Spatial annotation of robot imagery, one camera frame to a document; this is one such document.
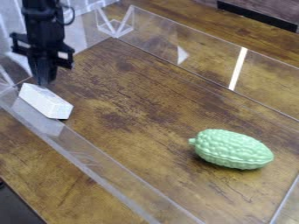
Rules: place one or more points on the green bumpy bitter gourd toy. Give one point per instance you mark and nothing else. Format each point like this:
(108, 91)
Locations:
(230, 149)

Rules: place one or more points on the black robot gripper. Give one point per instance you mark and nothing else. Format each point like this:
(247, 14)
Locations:
(41, 43)

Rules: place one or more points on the white speckled rectangular block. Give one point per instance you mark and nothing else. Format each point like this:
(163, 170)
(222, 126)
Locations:
(45, 101)

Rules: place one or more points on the clear acrylic tray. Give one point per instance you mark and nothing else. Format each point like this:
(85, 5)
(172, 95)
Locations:
(152, 82)

